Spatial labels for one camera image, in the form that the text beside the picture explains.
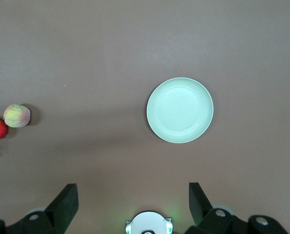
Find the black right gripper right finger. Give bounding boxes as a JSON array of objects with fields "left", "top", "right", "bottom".
[{"left": 189, "top": 182, "right": 290, "bottom": 234}]

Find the pale green round plate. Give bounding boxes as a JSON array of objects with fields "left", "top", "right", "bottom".
[{"left": 146, "top": 77, "right": 214, "bottom": 144}]

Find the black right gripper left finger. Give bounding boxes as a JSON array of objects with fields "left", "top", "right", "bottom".
[{"left": 0, "top": 183, "right": 79, "bottom": 234}]

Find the brown table cover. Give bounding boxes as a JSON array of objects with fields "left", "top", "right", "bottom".
[{"left": 0, "top": 0, "right": 290, "bottom": 234}]

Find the yellow-pink peach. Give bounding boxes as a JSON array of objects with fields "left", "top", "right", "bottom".
[{"left": 3, "top": 104, "right": 32, "bottom": 128}]

